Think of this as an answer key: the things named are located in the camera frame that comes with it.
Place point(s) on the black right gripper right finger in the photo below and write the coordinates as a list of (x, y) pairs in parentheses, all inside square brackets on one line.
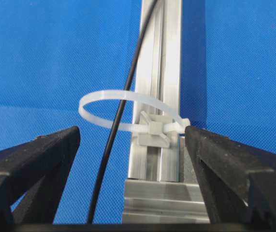
[(237, 181)]

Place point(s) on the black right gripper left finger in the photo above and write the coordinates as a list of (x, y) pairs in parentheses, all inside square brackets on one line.
[(33, 176)]

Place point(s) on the white zip tie loop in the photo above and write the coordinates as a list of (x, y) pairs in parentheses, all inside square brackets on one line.
[(123, 96)]

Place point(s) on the grey zip tie mount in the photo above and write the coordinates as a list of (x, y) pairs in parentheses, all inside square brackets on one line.
[(155, 137)]

